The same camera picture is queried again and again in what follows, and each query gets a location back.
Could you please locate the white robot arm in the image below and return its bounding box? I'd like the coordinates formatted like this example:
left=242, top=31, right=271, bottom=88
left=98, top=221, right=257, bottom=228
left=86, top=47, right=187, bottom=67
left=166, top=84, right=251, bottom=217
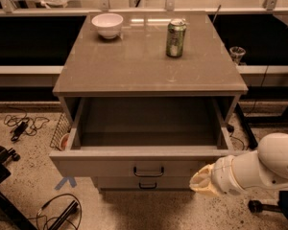
left=189, top=133, right=288, bottom=196

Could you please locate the grey drawer cabinet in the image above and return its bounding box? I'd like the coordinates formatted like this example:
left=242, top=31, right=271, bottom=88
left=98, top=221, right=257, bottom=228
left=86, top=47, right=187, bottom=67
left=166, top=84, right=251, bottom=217
left=52, top=11, right=250, bottom=194

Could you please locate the clear drinking glass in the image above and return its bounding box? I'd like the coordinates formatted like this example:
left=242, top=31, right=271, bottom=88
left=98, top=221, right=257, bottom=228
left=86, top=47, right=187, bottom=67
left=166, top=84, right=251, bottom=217
left=229, top=46, right=246, bottom=64

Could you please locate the black floor cable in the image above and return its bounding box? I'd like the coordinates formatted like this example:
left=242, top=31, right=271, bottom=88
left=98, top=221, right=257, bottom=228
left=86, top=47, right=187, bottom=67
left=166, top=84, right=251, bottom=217
left=35, top=193, right=83, bottom=230

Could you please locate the white ceramic bowl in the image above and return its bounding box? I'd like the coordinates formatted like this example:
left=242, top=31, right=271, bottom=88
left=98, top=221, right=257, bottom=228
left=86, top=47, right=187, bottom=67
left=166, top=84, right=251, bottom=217
left=91, top=13, right=124, bottom=39

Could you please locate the lower drawer with handle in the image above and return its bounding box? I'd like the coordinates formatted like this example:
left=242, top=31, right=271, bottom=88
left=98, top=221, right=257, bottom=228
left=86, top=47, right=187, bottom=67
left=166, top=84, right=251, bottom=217
left=91, top=176, right=190, bottom=192

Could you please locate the black office chair base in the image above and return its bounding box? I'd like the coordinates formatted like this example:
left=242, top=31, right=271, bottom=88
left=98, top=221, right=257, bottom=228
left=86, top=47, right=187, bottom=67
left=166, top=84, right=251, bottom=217
left=0, top=144, right=38, bottom=230

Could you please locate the black power adapter with cable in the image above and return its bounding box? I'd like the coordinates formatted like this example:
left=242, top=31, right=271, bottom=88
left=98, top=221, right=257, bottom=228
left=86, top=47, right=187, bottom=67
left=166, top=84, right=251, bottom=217
left=4, top=109, right=50, bottom=143

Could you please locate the wire mesh basket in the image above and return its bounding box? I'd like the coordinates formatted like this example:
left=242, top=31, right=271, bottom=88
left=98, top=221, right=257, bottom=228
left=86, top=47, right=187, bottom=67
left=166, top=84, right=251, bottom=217
left=50, top=113, right=71, bottom=151

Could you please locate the black top drawer handle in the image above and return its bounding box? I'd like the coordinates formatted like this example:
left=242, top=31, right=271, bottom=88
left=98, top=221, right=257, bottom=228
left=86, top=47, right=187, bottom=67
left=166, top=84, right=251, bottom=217
left=132, top=167, right=165, bottom=177

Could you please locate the green soda can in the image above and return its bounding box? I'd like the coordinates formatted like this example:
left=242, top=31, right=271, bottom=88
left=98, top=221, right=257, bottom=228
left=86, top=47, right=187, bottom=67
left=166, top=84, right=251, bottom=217
left=166, top=18, right=186, bottom=58

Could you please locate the black chair caster right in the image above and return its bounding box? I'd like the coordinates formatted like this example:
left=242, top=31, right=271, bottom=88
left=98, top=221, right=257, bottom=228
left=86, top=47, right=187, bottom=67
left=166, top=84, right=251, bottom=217
left=248, top=191, right=288, bottom=220

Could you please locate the black stand leg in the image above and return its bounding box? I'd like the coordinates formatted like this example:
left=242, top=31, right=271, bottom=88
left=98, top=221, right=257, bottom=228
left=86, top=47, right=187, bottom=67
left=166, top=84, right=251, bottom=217
left=235, top=104, right=258, bottom=150

